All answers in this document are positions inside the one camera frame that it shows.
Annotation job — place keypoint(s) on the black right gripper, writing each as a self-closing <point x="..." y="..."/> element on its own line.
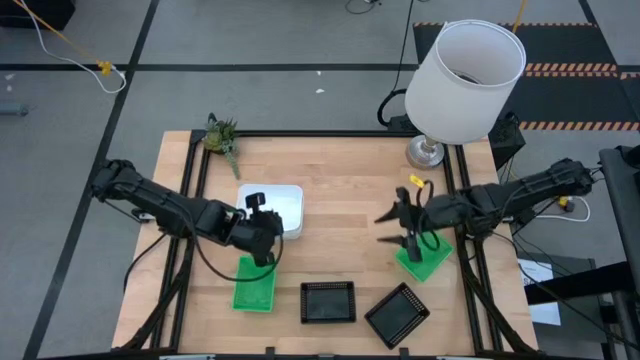
<point x="425" y="217"/>

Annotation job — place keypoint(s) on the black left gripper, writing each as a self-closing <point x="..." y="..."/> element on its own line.
<point x="252" y="230"/>

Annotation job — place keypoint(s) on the green plastic slotted basket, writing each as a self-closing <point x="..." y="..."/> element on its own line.
<point x="432" y="262"/>
<point x="252" y="295"/>

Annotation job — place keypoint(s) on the black plastic slotted basket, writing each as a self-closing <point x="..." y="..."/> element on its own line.
<point x="327" y="302"/>
<point x="396" y="316"/>

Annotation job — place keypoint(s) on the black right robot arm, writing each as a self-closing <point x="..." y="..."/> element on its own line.
<point x="525" y="192"/>

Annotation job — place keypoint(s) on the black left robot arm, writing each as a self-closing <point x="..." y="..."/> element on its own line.
<point x="150" y="200"/>

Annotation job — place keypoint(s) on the potted succulent plant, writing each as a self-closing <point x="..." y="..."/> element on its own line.
<point x="220" y="137"/>

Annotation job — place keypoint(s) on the small black power box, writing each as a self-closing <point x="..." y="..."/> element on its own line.
<point x="400" y="122"/>

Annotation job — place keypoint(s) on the large black power box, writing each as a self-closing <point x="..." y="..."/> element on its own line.
<point x="507" y="142"/>

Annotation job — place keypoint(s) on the white paper sheet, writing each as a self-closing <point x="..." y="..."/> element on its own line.
<point x="537" y="272"/>

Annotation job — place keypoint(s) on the white shade silver table lamp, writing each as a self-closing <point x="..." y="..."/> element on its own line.
<point x="465" y="85"/>

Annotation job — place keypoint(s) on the yellow power plug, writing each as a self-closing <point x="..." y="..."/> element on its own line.
<point x="565" y="202"/>

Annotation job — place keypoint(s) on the black stand beam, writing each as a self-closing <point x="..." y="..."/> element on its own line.
<point x="575" y="285"/>

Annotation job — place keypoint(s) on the black hazard-striped floor mat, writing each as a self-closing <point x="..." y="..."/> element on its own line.
<point x="565" y="100"/>

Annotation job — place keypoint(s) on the black side desk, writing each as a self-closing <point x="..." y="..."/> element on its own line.
<point x="625" y="210"/>

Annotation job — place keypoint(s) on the grey bar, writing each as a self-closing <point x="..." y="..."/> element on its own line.
<point x="12" y="110"/>

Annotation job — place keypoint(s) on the black case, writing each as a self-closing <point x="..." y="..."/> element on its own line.
<point x="35" y="12"/>

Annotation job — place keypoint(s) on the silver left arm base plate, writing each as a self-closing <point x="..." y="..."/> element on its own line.
<point x="145" y="217"/>

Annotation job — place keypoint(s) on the black aluminium table frame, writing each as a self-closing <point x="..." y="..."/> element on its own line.
<point x="320" y="134"/>

